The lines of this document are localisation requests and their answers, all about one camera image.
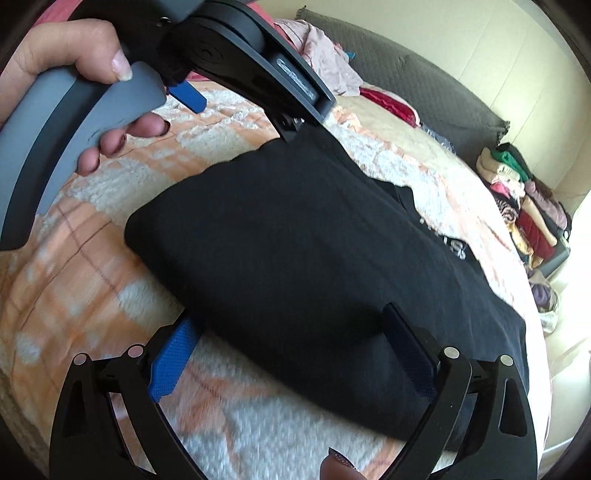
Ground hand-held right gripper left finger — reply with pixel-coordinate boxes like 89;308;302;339
48;316;204;480

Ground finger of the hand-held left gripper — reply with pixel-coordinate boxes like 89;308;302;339
274;115;308;145
167;81;207;113

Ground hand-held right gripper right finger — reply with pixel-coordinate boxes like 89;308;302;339
382;302;539;480

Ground black sweater with orange cuffs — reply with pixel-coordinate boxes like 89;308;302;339
124;124;529;450

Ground light pink crumpled clothes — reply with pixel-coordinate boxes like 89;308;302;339
277;18;365;97

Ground stack of folded clothes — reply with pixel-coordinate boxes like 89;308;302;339
475;143;574;333

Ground person's right hand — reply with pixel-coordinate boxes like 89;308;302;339
320;447;363;480

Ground person's left hand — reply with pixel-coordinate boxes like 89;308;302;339
0;21;167;177

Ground red cloth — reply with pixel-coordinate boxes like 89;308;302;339
360;87;422;129

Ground orange printed blanket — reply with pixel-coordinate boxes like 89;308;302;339
0;85;541;480

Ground beige bed sheet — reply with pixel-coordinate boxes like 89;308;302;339
332;85;555;324

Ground grey padded headboard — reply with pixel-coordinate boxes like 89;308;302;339
295;7;511;153

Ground dark patterned cloth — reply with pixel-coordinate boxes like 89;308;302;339
422;124;457;154

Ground pink duvet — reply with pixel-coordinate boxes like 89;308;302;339
28;0;222;84

